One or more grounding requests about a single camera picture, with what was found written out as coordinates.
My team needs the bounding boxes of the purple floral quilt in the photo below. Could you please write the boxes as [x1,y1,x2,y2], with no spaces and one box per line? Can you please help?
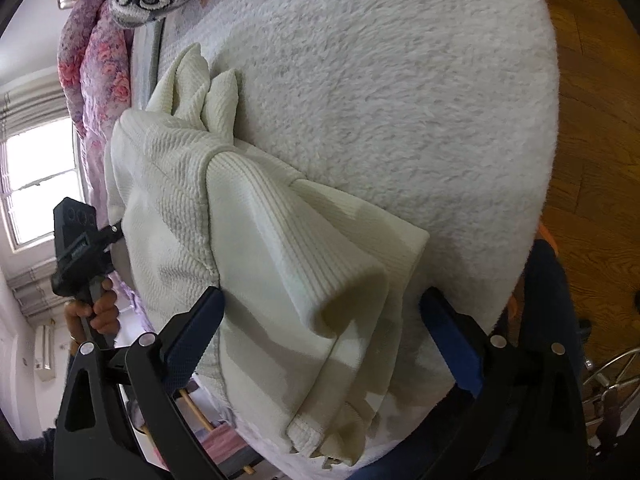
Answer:
[56,0,156,331]

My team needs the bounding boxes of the wooden bar clothes rack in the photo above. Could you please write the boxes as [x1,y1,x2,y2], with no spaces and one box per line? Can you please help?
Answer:
[135,387,261,478]

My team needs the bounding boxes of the white wall air conditioner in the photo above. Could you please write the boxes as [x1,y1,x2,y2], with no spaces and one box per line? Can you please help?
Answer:
[34,324,57,381]

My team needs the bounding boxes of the grey striped curtain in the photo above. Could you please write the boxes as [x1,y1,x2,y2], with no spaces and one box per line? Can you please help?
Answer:
[10,260,76,318]
[0,87,16,131]

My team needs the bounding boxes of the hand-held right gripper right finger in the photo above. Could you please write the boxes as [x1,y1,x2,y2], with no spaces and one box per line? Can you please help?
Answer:
[420,287,587,480]

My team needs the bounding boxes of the white framed window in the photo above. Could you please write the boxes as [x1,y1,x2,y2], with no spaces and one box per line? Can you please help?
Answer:
[0,115,83,251]

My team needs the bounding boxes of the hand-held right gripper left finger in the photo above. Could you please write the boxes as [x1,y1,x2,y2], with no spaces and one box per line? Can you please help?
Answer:
[52,286,226,480]

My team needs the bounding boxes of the dusty pink grey towel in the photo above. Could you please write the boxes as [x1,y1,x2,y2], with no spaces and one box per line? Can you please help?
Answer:
[200,425,261,476]

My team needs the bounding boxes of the chrome metal frame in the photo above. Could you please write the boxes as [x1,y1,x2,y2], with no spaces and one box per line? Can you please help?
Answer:
[580,345,640,441]

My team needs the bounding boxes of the person's left hand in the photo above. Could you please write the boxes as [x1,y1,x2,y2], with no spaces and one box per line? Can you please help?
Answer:
[64,277,121,356]

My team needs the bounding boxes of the white button-up jacket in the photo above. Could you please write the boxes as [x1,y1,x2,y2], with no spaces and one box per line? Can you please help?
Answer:
[103,42,431,471]

